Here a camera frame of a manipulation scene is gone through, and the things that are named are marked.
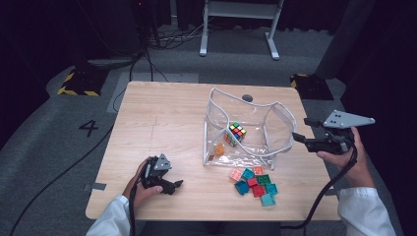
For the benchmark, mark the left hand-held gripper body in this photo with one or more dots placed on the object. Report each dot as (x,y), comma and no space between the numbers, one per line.
(154,178)

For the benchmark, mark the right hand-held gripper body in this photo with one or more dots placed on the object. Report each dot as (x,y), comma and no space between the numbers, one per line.
(347,119)

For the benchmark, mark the clear plastic bag white trim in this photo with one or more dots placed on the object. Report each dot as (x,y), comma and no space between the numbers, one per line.
(278,131)

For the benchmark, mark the coral toy block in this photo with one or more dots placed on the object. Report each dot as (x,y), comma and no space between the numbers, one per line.
(259,170)

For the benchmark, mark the green toy block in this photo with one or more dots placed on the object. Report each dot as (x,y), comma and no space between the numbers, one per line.
(263,179)

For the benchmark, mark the orange toy block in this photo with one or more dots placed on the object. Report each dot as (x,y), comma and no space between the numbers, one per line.
(219,150)

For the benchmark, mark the pink toy block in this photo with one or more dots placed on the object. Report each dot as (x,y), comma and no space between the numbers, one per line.
(236,174)

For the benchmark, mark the multicoloured puzzle cube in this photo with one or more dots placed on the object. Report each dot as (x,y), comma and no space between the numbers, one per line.
(236,132)

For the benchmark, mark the small red toy block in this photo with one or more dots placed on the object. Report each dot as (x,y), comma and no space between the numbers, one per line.
(252,182)

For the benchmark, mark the blue toy block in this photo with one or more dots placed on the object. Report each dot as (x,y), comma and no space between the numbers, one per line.
(242,188)

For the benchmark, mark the light teal toy block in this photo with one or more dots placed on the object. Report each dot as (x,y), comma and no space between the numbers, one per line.
(268,200)

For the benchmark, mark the person's left hand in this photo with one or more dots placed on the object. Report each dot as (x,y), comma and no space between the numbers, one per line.
(142,195)

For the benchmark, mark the person's right hand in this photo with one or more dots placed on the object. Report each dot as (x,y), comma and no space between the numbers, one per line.
(359,173)

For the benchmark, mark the black yellow striped floor base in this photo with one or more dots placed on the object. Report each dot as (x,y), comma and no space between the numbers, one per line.
(83,83)
(311,87)

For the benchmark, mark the person's dark trousers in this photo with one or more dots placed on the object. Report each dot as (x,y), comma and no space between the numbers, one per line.
(209,229)

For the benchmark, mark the grey tape piece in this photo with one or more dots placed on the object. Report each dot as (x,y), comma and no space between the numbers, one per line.
(95,186)

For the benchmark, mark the grey round table grommet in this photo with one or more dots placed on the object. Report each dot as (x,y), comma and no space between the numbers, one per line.
(247,98)

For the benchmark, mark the grey column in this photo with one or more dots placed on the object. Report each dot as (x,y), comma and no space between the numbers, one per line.
(344,39)

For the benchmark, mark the dark equipment stand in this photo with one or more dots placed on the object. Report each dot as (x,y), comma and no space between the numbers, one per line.
(114,61)

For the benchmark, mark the white metal stand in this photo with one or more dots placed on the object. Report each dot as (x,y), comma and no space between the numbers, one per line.
(241,10)

